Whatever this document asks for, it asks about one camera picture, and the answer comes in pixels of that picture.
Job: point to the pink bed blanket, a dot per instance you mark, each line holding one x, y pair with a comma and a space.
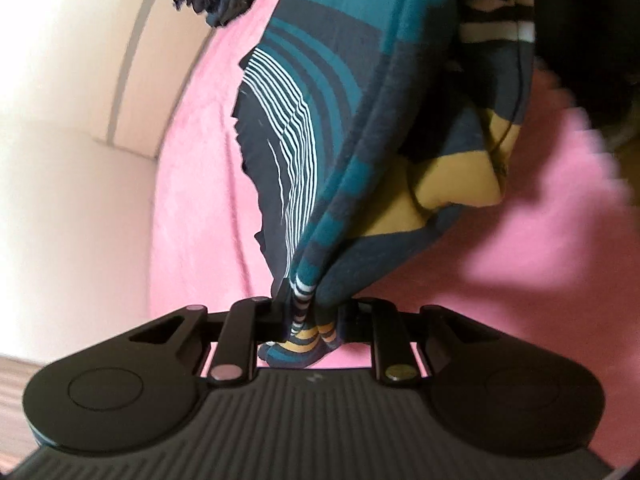
210, 185

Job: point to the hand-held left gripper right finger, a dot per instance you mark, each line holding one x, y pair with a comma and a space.
380, 325

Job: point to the beige bed frame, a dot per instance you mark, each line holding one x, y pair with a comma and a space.
160, 60

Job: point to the black clothes pile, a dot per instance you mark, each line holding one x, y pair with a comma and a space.
590, 35

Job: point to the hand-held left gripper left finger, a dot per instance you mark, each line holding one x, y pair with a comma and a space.
250, 320

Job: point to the striped knit sweater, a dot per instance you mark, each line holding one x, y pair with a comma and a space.
350, 110

